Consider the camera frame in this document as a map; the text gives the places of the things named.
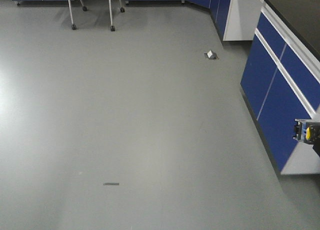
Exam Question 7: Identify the yellow mushroom push button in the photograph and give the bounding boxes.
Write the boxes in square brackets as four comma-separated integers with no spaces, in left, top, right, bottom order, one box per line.
[292,119,320,145]

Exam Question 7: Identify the white floor socket box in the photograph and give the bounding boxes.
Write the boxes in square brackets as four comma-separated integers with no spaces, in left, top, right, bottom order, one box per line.
[204,50,219,60]

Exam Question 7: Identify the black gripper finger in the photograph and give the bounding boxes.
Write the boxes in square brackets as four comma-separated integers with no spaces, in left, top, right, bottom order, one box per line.
[312,143,320,156]

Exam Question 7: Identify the blue side bench cabinets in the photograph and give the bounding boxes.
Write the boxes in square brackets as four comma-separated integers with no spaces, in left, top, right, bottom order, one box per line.
[240,0,320,175]

